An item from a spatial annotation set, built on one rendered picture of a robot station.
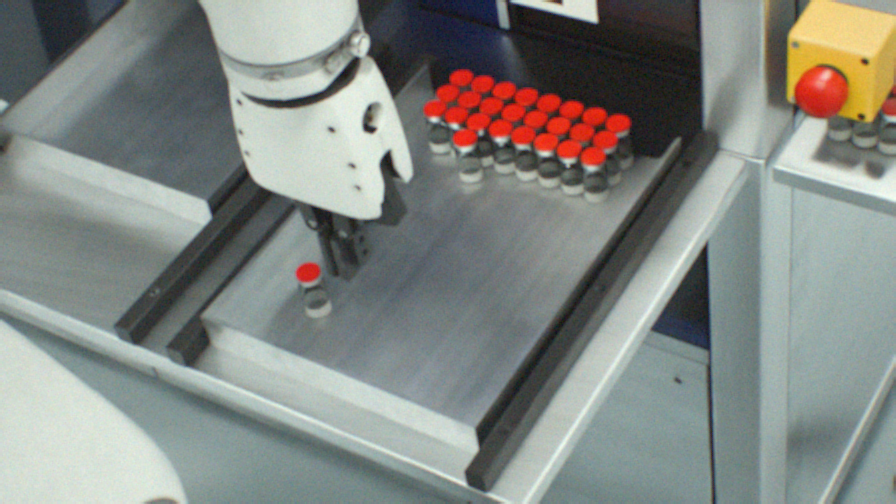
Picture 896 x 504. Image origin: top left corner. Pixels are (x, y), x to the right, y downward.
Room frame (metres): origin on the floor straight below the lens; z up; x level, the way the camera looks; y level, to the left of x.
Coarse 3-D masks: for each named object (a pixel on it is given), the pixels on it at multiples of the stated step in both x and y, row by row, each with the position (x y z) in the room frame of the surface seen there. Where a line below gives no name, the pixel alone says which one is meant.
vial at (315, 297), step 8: (320, 280) 0.89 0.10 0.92; (304, 288) 0.88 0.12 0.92; (312, 288) 0.88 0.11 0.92; (320, 288) 0.88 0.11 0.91; (304, 296) 0.88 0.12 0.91; (312, 296) 0.88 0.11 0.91; (320, 296) 0.88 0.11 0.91; (328, 296) 0.89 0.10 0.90; (304, 304) 0.89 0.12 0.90; (312, 304) 0.88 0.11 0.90; (320, 304) 0.88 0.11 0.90; (328, 304) 0.88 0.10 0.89; (312, 312) 0.88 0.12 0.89; (320, 312) 0.88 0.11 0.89; (328, 312) 0.88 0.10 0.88
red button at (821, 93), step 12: (804, 72) 0.92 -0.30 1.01; (816, 72) 0.90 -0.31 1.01; (828, 72) 0.90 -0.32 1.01; (804, 84) 0.90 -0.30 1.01; (816, 84) 0.89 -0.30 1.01; (828, 84) 0.89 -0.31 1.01; (840, 84) 0.89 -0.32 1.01; (804, 96) 0.90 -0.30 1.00; (816, 96) 0.89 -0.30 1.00; (828, 96) 0.89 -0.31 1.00; (840, 96) 0.89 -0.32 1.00; (804, 108) 0.90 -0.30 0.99; (816, 108) 0.89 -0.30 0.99; (828, 108) 0.88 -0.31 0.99; (840, 108) 0.88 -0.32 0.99
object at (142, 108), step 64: (128, 0) 1.34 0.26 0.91; (192, 0) 1.36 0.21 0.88; (384, 0) 1.29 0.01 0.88; (64, 64) 1.25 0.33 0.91; (128, 64) 1.27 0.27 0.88; (192, 64) 1.25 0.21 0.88; (0, 128) 1.17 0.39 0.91; (64, 128) 1.19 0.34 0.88; (128, 128) 1.17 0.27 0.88; (192, 128) 1.15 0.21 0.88; (128, 192) 1.08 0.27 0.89; (192, 192) 1.03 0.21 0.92
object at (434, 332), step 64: (448, 192) 1.00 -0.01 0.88; (512, 192) 0.98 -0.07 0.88; (640, 192) 0.92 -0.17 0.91; (256, 256) 0.93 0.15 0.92; (320, 256) 0.95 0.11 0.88; (384, 256) 0.94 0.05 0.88; (448, 256) 0.92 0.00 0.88; (512, 256) 0.91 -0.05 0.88; (576, 256) 0.89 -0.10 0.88; (256, 320) 0.89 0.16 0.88; (320, 320) 0.88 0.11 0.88; (384, 320) 0.86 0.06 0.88; (448, 320) 0.85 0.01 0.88; (512, 320) 0.84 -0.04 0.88; (320, 384) 0.80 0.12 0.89; (384, 384) 0.80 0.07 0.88; (448, 384) 0.78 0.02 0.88; (512, 384) 0.75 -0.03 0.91
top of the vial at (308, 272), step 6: (306, 264) 0.90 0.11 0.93; (312, 264) 0.90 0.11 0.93; (300, 270) 0.89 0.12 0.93; (306, 270) 0.89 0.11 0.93; (312, 270) 0.89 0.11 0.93; (318, 270) 0.89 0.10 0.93; (300, 276) 0.89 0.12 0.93; (306, 276) 0.89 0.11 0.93; (312, 276) 0.88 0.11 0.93; (318, 276) 0.88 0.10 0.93; (306, 282) 0.88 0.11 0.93
